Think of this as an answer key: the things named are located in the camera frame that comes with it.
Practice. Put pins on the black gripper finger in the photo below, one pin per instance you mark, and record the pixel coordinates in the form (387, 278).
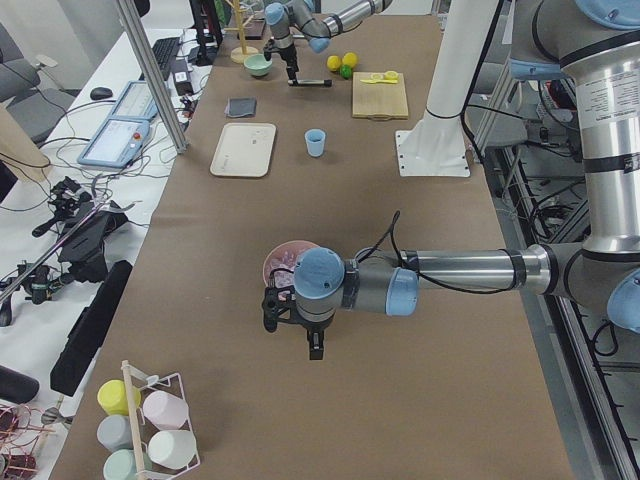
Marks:
(316, 344)
(292, 70)

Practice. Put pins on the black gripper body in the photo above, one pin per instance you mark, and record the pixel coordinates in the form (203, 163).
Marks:
(289, 59)
(313, 327)

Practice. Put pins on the steel muddler black tip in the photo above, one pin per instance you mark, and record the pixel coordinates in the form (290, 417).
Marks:
(310, 83)

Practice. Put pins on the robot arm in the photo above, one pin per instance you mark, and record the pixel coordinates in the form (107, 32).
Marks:
(596, 44)
(297, 14)

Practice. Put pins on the wooden cup tree stand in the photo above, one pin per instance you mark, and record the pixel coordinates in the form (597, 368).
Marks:
(242, 16)

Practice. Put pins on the light blue plastic cup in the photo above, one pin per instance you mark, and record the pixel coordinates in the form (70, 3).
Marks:
(315, 142)

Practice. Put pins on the pink bowl of ice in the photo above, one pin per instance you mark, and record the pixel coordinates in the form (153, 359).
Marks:
(283, 259)

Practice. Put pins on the pink cup in rack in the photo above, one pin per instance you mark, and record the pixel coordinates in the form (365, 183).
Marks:
(165, 410)

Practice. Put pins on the white cup in rack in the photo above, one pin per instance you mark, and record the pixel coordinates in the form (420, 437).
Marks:
(172, 449)

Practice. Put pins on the yellow cup in rack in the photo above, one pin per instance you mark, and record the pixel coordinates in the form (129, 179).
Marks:
(112, 398)

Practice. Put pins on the grey cup in rack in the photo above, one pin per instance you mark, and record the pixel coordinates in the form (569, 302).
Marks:
(114, 433)

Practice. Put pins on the mint cup in rack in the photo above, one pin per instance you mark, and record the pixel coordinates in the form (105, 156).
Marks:
(120, 465)

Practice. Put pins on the mint green bowl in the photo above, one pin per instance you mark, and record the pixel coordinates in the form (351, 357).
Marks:
(257, 65)

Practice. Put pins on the yellow lemon one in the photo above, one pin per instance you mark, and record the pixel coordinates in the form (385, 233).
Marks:
(333, 63)

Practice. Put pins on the green lime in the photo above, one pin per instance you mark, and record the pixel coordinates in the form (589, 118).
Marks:
(346, 72)

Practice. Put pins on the yellow lemon two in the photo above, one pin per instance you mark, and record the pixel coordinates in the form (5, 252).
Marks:
(350, 59)

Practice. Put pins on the grey folded cloth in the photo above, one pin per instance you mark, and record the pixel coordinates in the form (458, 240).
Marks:
(241, 107)

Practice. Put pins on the yellow plastic knife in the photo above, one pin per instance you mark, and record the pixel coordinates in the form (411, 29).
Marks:
(374, 80)

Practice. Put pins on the cream rabbit tray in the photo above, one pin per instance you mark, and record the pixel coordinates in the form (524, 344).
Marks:
(244, 150)

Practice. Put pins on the wooden cutting board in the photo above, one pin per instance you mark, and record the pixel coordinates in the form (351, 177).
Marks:
(379, 101)

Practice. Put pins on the black keyboard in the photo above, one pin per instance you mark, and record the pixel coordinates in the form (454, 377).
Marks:
(165, 51)

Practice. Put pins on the teach pendant far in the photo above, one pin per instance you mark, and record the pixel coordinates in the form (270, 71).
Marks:
(136, 101)

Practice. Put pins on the teach pendant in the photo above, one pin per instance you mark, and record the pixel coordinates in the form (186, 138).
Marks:
(136, 101)
(117, 142)

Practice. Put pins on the teach pendant near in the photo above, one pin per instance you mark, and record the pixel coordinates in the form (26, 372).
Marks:
(117, 142)

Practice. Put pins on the black computer mouse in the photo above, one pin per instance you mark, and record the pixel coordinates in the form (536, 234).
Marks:
(101, 93)

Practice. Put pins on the black long bar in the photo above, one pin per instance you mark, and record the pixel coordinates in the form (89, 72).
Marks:
(89, 332)

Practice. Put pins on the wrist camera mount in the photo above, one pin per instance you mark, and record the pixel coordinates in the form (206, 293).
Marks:
(279, 306)
(270, 48)

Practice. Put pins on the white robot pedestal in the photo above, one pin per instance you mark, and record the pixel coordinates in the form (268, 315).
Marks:
(435, 147)

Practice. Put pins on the aluminium frame post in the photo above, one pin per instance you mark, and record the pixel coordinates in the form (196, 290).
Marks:
(142, 49)

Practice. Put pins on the white wire cup rack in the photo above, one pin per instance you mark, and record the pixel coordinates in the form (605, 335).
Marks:
(139, 385)

